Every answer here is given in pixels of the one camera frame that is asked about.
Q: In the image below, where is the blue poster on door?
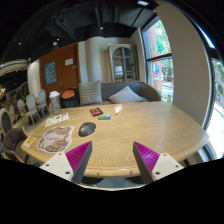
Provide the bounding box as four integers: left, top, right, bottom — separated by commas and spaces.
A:
44, 61, 57, 85

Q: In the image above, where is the black bag with orange top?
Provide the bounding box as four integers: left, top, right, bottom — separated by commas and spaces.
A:
61, 89, 78, 108

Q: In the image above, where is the striped cushion left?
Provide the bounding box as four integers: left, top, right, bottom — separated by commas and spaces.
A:
79, 80, 102, 105

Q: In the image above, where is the striped cushion right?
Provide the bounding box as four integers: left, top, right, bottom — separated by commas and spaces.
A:
109, 86, 143, 104

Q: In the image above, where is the cat-shaped mouse pad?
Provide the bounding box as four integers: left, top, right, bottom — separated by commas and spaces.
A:
37, 126, 75, 153

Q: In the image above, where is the crumpled clear plastic wrapper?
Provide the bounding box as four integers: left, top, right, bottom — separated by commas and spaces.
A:
114, 104, 123, 115

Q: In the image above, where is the small green blue pack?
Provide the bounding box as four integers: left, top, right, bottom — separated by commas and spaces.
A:
98, 115, 111, 120

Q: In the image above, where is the grey sofa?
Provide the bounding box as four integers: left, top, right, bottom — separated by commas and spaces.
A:
77, 81, 162, 107

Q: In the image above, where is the dark armchair at table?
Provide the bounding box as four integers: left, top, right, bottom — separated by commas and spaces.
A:
0, 108, 28, 163

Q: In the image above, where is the arched mirror cabinet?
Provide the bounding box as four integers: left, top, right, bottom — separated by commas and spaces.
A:
108, 44, 138, 82

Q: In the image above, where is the wooden door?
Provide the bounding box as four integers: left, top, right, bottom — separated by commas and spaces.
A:
38, 42, 82, 104

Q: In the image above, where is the small yellow card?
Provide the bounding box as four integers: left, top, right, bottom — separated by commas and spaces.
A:
23, 137, 35, 147

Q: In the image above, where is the clear plastic water jug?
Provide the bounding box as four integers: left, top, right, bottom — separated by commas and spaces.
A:
49, 91, 61, 114

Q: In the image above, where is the white chair far left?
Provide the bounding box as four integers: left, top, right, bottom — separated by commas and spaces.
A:
17, 99, 29, 125

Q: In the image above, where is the white chair middle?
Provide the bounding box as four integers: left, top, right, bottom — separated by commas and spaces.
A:
26, 94, 40, 123

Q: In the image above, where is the dark grey computer mouse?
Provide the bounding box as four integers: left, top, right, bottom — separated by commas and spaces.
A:
78, 122, 96, 137

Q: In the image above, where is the striped cushion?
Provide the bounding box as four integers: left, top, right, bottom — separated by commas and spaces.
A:
79, 80, 102, 105
109, 86, 143, 104

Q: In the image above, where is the white chair near door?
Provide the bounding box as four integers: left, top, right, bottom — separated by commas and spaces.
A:
37, 89, 48, 112

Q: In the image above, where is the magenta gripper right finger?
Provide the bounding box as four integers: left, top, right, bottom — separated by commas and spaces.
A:
133, 142, 183, 184

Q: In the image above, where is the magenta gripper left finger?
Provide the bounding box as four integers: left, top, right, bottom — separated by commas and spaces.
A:
41, 141, 92, 184

